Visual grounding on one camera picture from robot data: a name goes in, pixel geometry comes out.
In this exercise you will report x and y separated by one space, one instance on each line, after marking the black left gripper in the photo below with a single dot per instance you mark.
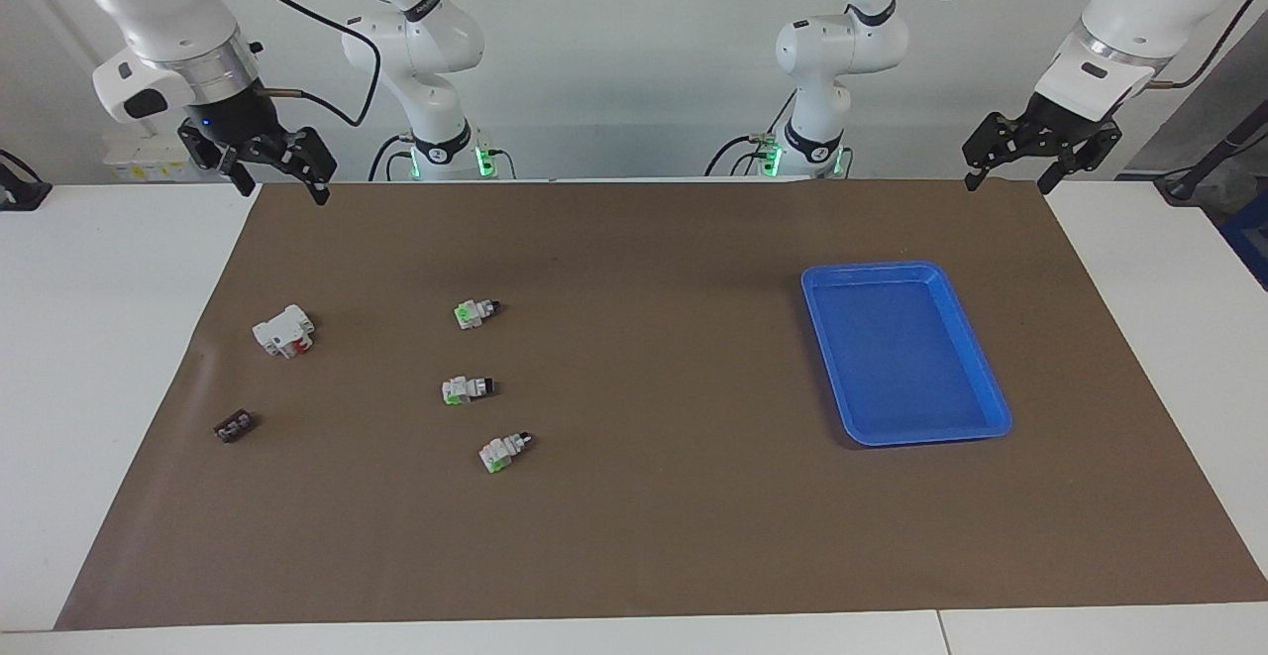
1060 122

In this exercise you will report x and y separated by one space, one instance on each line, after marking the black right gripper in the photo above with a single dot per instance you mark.
233 120

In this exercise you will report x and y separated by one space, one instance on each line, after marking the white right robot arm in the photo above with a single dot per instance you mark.
158 11

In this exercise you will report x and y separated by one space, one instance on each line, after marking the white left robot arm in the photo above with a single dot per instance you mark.
1139 1

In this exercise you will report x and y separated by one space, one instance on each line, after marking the black stand with pole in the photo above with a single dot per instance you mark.
1204 167

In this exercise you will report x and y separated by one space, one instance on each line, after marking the dark grey partition panel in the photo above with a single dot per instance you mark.
1204 100

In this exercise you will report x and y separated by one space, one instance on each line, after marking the white red circuit breaker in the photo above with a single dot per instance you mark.
280 330

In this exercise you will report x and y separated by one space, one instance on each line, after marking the blue crate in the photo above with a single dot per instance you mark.
1250 239

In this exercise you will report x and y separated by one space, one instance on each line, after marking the black table clamp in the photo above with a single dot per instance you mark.
22 189

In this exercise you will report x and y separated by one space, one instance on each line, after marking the blue plastic tray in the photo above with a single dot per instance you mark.
901 358

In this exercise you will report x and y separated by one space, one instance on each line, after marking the small black terminal block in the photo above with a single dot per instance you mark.
234 427

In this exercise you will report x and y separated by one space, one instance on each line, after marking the brown table mat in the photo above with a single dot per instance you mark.
644 496

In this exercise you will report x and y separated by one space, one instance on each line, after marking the white wall socket box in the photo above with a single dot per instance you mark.
149 155

